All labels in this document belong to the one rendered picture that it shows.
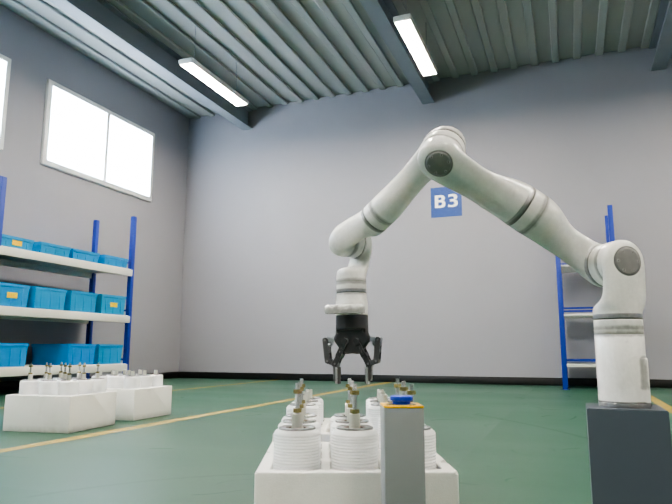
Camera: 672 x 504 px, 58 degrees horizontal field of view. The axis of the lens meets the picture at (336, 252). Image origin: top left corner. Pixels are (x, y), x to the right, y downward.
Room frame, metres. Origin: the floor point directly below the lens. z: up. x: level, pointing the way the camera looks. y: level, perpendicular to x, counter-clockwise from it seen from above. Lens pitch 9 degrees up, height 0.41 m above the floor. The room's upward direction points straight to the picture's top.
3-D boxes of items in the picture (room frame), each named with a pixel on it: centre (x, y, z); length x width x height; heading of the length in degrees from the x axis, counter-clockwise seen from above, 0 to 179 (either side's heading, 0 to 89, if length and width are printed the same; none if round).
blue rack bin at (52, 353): (6.36, 2.82, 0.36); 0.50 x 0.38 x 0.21; 68
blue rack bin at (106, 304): (6.76, 2.67, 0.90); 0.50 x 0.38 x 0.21; 68
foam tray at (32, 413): (3.33, 1.46, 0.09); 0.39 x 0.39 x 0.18; 76
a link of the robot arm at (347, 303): (1.38, -0.03, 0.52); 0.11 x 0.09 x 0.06; 164
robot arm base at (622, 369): (1.24, -0.57, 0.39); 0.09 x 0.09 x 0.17; 69
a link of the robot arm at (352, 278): (1.41, -0.04, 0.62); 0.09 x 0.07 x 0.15; 132
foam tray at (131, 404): (3.88, 1.30, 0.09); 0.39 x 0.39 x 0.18; 72
